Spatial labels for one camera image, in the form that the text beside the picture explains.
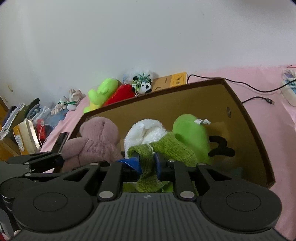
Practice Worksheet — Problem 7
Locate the dark green towel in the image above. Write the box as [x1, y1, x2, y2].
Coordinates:
[127, 132, 198, 193]

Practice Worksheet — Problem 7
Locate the pink plush bear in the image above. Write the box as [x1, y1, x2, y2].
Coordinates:
[61, 116, 123, 172]

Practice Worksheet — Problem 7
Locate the white fluffy towel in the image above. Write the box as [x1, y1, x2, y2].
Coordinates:
[124, 119, 168, 158]

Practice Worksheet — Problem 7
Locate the green pear plush toy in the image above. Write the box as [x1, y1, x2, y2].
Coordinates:
[172, 113, 236, 165]

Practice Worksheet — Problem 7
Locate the black smartphone on left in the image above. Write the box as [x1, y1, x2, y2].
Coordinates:
[51, 132, 69, 154]

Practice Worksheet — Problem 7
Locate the gold tissue box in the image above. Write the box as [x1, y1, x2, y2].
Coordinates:
[13, 118, 41, 155]

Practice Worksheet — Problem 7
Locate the brown cardboard box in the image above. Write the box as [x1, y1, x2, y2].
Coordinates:
[70, 78, 275, 188]

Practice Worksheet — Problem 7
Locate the green yellow plush toy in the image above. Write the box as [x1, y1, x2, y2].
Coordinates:
[83, 78, 118, 113]

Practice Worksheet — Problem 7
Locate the red plush toy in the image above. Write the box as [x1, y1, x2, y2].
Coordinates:
[103, 84, 135, 106]

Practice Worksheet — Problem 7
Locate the panda plush toy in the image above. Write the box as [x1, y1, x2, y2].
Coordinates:
[132, 73, 152, 95]

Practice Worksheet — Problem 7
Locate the white knit doll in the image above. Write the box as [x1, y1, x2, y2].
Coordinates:
[51, 88, 86, 115]

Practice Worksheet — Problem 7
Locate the yellow book box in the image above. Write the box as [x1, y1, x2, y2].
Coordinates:
[152, 72, 188, 91]

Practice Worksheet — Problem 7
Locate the pink bed sheet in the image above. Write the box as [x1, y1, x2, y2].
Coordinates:
[42, 66, 295, 240]

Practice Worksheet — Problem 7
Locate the white power strip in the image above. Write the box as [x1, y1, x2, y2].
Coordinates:
[281, 66, 296, 107]

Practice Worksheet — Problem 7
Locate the black charging cable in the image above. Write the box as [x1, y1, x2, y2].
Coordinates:
[186, 74, 296, 106]

